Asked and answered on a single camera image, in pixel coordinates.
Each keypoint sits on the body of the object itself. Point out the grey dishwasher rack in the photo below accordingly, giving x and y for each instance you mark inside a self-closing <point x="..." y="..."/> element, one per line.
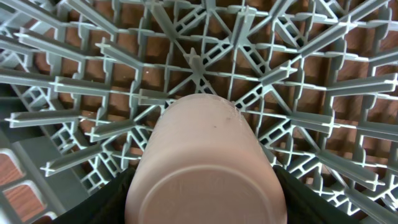
<point x="315" y="80"/>

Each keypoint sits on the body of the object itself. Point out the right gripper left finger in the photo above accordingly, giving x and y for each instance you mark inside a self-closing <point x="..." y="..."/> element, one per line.
<point x="106" y="206"/>

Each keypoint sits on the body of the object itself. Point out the pink cup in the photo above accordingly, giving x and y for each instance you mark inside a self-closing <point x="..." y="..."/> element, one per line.
<point x="203" y="164"/>

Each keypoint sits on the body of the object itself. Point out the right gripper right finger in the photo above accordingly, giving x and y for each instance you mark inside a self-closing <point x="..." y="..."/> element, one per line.
<point x="305" y="206"/>

